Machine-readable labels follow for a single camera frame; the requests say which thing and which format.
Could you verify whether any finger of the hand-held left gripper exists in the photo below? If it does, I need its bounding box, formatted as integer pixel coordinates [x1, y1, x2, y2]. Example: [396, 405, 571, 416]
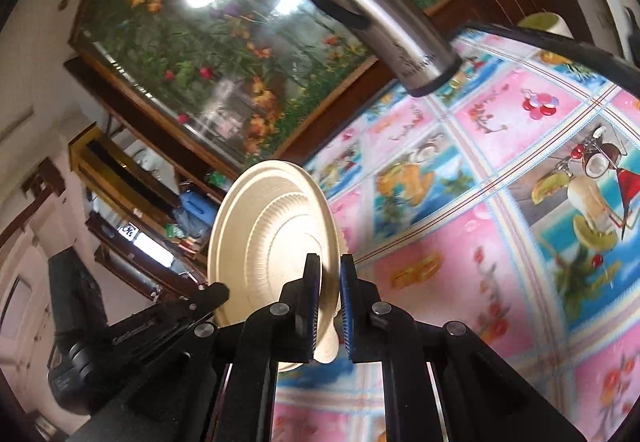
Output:
[106, 282, 232, 364]

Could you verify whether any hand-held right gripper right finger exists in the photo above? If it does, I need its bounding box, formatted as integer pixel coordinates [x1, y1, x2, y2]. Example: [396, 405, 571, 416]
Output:
[339, 254, 588, 442]

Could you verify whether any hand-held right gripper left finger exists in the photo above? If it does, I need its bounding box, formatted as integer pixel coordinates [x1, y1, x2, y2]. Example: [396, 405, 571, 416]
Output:
[192, 253, 322, 442]

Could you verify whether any beige ribbed bowl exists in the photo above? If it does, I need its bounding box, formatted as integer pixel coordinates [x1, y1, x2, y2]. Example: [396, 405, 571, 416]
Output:
[206, 160, 347, 373]

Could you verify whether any small bright window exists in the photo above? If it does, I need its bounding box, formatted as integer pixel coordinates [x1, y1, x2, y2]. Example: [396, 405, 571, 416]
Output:
[117, 222, 176, 268]

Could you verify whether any blue water jug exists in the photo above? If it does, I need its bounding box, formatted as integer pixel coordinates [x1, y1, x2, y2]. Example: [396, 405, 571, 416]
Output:
[179, 189, 221, 238]

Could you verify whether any printed fruit tablecloth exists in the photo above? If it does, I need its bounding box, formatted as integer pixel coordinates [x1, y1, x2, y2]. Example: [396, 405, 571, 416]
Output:
[270, 24, 640, 442]

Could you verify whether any dark wooden shelf unit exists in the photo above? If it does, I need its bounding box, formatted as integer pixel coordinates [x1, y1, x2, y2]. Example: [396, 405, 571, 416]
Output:
[64, 54, 311, 303]

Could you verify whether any framed flower painting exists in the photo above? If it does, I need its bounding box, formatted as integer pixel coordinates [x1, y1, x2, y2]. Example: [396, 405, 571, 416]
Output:
[69, 0, 473, 173]

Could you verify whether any stainless steel thermos jug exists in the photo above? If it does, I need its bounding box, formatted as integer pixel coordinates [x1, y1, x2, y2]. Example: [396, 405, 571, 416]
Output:
[286, 0, 461, 98]

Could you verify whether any white and yellow cup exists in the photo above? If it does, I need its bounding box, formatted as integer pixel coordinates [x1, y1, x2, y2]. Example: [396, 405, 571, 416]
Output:
[517, 12, 572, 39]

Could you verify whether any brown wooden wall trim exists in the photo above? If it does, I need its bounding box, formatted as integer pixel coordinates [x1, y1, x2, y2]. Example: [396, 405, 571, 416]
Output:
[0, 157, 66, 248]

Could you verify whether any yellow wooden frame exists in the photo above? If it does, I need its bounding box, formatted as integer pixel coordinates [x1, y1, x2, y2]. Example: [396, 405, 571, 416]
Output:
[69, 122, 186, 218]

